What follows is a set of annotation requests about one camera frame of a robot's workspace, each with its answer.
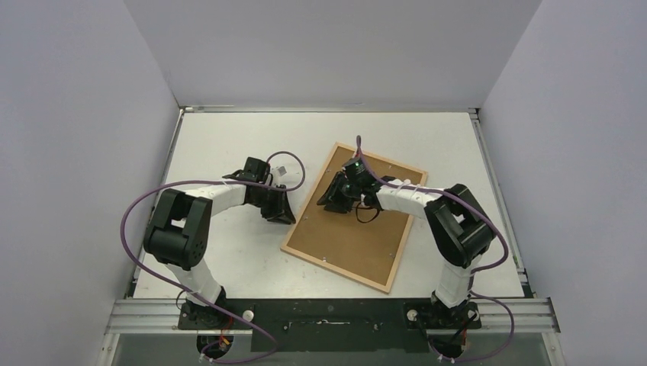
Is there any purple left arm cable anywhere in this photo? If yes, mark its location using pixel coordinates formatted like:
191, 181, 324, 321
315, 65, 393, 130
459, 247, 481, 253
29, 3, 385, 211
119, 150, 280, 364

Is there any front aluminium black mounting rail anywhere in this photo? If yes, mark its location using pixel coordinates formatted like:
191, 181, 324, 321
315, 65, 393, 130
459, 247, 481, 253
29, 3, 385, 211
98, 297, 565, 365

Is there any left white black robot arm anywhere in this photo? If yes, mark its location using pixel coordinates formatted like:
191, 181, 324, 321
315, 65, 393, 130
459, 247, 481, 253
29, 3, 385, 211
143, 157, 296, 329

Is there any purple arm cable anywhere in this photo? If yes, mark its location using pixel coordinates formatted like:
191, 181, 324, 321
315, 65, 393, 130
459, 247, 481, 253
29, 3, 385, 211
119, 150, 280, 364
356, 134, 517, 364

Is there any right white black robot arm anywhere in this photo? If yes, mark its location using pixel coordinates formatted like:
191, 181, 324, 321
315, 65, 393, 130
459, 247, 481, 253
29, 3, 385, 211
317, 156, 495, 330

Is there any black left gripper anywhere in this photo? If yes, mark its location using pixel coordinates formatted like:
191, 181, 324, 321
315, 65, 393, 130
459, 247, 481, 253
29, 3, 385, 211
250, 184, 295, 225

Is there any light wooden picture frame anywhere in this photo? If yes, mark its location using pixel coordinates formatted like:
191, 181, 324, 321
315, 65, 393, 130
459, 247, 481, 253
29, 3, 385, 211
279, 142, 430, 295

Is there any brown cardboard backing board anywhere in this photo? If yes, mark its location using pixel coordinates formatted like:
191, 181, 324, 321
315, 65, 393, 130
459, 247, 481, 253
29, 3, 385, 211
285, 147, 424, 288

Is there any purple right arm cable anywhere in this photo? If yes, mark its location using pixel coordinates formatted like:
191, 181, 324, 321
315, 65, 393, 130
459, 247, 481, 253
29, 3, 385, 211
356, 134, 517, 364

